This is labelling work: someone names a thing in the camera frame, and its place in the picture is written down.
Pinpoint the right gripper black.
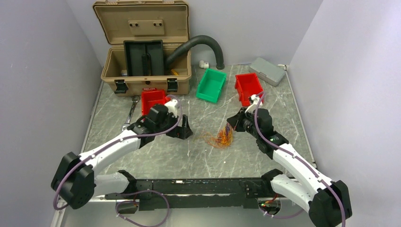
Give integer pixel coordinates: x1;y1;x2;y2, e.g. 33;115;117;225
227;107;261;139

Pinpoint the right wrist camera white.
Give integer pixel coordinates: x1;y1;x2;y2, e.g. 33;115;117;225
246;95;260;114

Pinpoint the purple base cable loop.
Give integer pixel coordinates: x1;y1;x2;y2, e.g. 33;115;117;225
115;190;170;227

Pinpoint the tan plastic toolbox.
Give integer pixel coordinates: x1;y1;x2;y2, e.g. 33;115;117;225
92;0;192;96

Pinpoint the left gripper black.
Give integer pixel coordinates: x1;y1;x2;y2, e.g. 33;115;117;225
155;112;193;140

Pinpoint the red plastic bin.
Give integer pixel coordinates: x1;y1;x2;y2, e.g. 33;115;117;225
141;90;171;115
235;73;263;107

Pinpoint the red plastic bin left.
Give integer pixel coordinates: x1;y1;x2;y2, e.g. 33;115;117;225
141;90;171;115

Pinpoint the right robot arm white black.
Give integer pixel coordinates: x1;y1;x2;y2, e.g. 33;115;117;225
227;107;352;227

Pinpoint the silver wrench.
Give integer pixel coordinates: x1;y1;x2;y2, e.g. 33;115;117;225
121;96;140;131

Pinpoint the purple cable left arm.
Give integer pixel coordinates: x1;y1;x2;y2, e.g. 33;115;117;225
52;94;183;211

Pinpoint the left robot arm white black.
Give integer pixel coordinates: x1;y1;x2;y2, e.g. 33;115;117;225
51;113;193;210

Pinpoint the black toolbox tray insert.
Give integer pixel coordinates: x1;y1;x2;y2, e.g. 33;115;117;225
123;40;165;77

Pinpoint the white pipe fitting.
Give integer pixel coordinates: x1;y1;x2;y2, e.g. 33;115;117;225
199;60;209;69

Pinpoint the black corrugated hose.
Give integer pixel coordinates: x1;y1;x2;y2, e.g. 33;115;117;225
165;35;226;70

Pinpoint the grey plastic case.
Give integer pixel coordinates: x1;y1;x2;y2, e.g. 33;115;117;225
249;57;286;87

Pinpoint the colourful wire bundle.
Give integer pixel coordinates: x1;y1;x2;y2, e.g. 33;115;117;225
194;122;235;149

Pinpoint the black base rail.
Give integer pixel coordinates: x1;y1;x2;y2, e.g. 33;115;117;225
105;177;283;213

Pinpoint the green plastic bin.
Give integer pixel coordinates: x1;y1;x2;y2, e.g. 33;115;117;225
196;69;227;103

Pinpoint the red plastic bin right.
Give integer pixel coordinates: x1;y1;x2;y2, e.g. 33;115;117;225
235;73;263;107

